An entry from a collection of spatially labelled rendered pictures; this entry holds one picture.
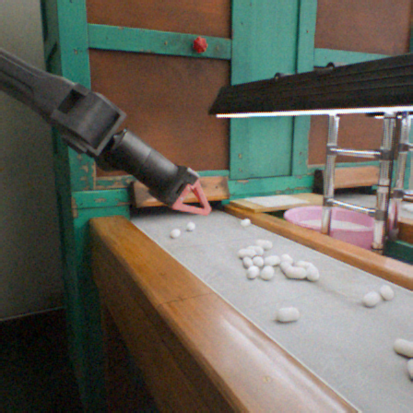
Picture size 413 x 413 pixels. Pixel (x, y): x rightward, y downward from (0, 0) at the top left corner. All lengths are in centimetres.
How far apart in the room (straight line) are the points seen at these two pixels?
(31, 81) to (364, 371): 58
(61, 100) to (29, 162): 135
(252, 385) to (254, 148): 97
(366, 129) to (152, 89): 86
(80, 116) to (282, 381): 43
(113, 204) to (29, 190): 88
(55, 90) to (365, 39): 124
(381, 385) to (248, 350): 15
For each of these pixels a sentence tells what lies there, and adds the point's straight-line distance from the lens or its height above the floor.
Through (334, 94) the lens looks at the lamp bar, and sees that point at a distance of 66.
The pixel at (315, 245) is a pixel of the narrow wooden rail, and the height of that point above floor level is 75.
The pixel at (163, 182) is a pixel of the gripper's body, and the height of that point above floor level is 93.
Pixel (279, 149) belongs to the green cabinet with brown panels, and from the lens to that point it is 136.
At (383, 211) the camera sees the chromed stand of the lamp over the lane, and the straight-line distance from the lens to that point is 84.
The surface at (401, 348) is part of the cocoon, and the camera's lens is 56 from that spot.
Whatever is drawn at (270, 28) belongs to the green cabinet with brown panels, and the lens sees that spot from 136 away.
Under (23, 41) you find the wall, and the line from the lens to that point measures 197.
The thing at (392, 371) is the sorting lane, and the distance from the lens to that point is 53.
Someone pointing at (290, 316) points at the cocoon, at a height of 75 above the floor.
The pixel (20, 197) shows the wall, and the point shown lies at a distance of 196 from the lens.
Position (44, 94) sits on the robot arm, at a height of 106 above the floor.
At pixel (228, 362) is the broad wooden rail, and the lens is 45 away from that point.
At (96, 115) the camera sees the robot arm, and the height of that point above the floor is 103.
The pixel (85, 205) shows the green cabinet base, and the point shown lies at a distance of 111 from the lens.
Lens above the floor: 102
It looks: 12 degrees down
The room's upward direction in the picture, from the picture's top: straight up
